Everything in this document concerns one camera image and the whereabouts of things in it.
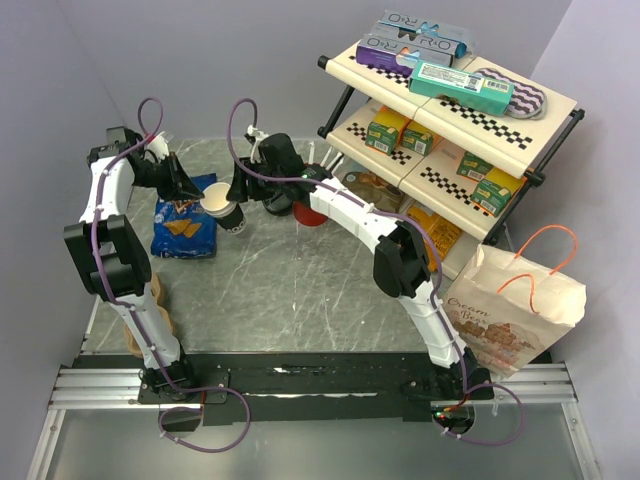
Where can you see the brown paper takeout bag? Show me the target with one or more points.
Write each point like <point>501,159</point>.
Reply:
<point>509,309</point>

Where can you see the green yellow box right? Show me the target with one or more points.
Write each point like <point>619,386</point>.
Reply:
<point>495,191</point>

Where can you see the purple wavy sleep mask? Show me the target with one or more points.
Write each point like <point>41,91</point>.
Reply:
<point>527,101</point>

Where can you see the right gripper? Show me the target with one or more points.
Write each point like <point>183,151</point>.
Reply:
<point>239,194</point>

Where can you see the black paper coffee cup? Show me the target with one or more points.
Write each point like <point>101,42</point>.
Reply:
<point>230,218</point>

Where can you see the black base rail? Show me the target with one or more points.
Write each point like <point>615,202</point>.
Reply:
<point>299,386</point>

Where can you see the green yellow box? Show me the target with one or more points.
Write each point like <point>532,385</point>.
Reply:
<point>385,130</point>
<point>419,138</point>
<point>473,167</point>
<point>495,191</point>

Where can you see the green yellow box far left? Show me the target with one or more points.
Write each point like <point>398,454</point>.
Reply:
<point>385,130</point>

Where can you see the teal toothpaste box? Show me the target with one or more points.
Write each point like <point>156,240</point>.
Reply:
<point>470,90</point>

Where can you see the orange snack packet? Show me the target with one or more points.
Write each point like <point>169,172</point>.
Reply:
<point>442,233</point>

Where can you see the cardboard cup carrier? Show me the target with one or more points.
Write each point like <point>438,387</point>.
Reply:
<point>159,294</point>

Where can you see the blue Doritos chip bag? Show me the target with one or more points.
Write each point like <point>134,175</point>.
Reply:
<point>183,230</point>

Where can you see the purple toothpaste box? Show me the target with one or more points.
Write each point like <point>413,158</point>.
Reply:
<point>395,56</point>

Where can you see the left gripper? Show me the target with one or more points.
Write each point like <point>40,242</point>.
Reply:
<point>179,186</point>

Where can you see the red straw holder cup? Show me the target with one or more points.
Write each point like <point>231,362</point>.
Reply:
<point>306,216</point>

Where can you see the white wrapped straws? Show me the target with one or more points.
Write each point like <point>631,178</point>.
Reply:
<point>324,155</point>

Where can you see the brown snack bag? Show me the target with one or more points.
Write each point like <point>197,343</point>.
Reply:
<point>373,189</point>

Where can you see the cream two-tier shelf rack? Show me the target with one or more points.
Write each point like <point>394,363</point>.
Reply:
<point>521,148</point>

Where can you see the blue grey toothpaste box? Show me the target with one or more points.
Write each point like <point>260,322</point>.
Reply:
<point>427,26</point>

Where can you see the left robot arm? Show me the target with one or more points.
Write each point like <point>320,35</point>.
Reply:
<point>112,262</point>

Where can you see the black coffee cup lid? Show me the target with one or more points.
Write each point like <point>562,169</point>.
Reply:
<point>278,204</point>

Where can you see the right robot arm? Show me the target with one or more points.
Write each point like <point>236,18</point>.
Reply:
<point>397,243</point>

